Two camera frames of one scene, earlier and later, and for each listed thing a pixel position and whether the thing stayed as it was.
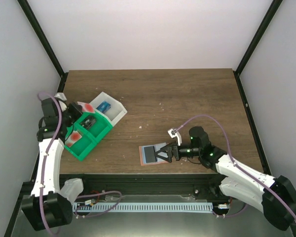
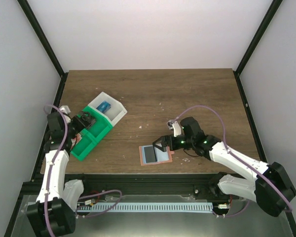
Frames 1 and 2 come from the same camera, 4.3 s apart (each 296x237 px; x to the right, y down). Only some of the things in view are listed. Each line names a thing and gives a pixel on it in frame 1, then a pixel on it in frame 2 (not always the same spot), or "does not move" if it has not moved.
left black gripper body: (70, 119) -> (81, 125)
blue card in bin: (104, 106) does not move
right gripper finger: (169, 159) -> (164, 148)
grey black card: (150, 156) does not move
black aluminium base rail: (151, 184) does not move
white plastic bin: (111, 108) does not move
